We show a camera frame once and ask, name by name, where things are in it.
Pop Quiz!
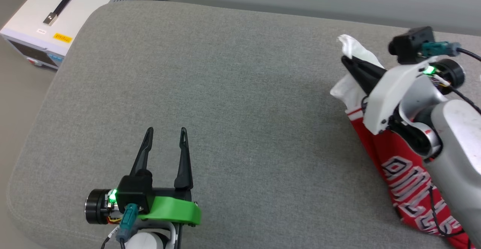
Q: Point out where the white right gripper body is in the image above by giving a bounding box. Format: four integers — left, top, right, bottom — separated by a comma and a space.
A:
363, 59, 439, 135

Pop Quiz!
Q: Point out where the red and white jersey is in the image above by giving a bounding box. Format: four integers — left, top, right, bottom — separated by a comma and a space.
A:
330, 34, 474, 249

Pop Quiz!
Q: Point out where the black box carrying handle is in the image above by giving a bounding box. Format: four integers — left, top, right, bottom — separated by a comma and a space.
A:
43, 0, 87, 26

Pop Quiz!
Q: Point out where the right camera cable teal plug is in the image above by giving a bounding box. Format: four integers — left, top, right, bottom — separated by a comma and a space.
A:
422, 42, 481, 62

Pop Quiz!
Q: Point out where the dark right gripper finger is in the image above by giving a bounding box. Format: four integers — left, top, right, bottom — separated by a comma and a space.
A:
344, 63, 378, 94
341, 56, 386, 79

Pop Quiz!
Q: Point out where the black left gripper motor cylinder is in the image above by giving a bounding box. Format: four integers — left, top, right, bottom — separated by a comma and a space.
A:
85, 189, 115, 225

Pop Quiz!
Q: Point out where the left camera cable teal plug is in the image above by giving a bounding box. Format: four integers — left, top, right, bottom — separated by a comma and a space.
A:
101, 203, 140, 249

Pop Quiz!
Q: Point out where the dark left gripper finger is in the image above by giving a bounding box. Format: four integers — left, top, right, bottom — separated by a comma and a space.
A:
174, 127, 194, 189
130, 127, 154, 179

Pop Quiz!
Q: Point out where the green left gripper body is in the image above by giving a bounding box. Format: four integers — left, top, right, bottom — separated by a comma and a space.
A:
137, 187, 202, 227

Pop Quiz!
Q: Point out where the white equipment box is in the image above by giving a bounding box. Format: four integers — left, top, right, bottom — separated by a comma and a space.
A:
0, 0, 138, 71

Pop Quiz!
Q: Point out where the camera cable teal plug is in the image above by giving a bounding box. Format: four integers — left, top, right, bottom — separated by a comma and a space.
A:
101, 203, 140, 249
422, 42, 481, 62

